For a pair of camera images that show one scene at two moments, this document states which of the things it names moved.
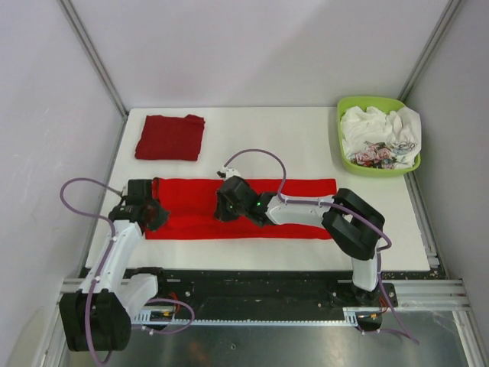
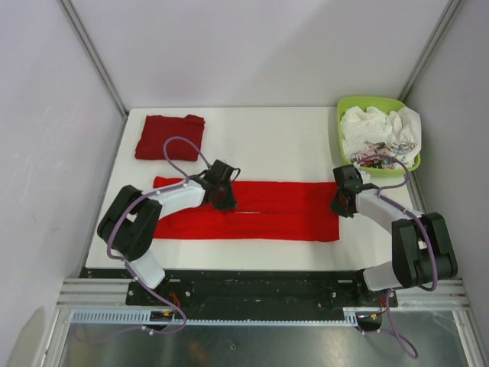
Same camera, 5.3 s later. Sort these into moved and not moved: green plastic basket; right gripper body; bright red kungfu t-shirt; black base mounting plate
Moved: right gripper body
Not moved: bright red kungfu t-shirt; green plastic basket; black base mounting plate
